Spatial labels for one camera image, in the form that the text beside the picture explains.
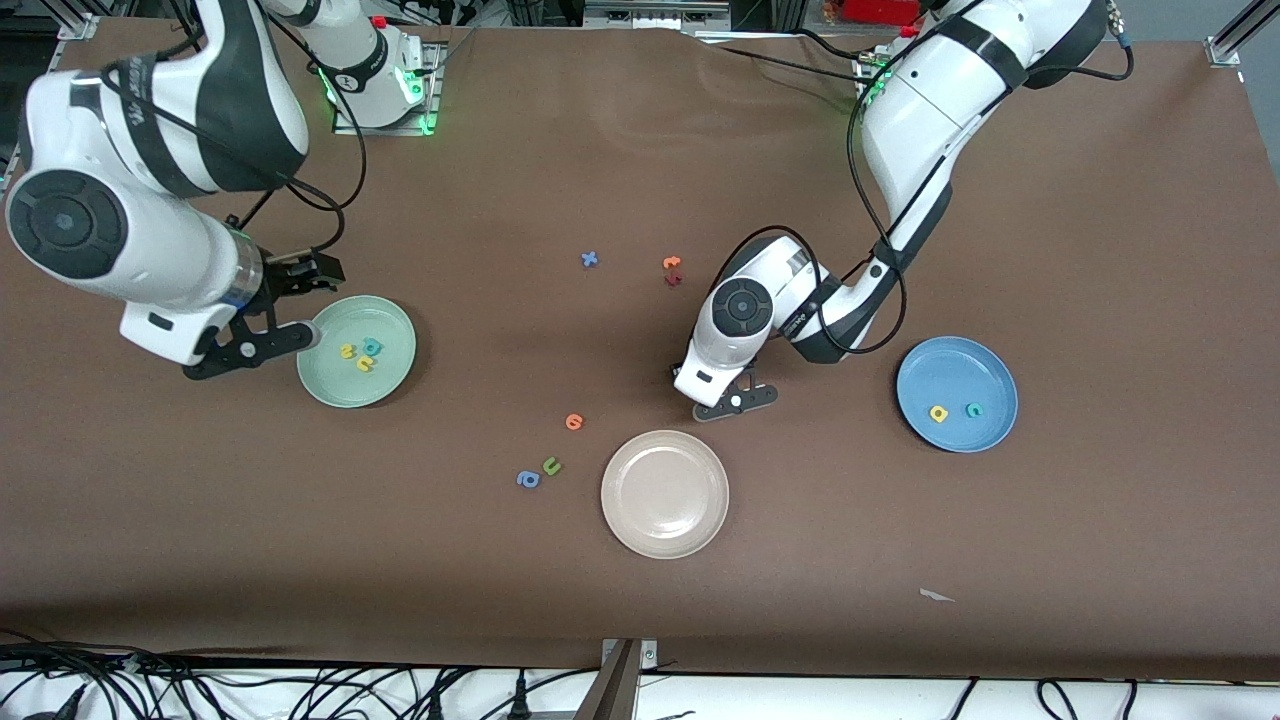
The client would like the green plate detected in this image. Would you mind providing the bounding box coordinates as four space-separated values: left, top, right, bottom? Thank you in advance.
297 295 417 409

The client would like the beige plate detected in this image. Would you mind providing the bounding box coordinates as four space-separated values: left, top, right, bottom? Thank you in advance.
601 430 730 560

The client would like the blue plate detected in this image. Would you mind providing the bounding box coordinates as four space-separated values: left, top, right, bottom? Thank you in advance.
896 336 1019 454

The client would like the brown table cover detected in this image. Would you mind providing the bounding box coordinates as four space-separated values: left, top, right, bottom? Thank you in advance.
0 20 1280 683

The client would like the grey power strip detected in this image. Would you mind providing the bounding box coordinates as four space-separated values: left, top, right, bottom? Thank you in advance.
583 0 733 31

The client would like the red box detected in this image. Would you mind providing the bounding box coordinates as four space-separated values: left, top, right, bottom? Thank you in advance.
838 0 926 26

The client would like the aluminium corner profile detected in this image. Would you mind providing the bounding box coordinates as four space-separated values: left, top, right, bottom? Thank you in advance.
1205 0 1280 69

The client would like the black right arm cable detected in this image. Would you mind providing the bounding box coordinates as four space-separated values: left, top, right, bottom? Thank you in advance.
100 0 368 263

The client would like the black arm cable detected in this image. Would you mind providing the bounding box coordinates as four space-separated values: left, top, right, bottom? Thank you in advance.
712 0 1136 354
100 0 368 263

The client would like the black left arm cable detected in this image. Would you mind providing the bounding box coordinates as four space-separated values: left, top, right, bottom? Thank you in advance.
712 0 1136 354

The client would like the metal frame bracket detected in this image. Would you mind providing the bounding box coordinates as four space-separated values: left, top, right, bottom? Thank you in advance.
603 638 659 671

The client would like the black cable on table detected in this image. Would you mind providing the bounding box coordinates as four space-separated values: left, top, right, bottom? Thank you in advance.
712 44 886 89
790 28 881 63

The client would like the aluminium frame beam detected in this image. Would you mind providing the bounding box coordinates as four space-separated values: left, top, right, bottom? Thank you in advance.
573 640 641 720

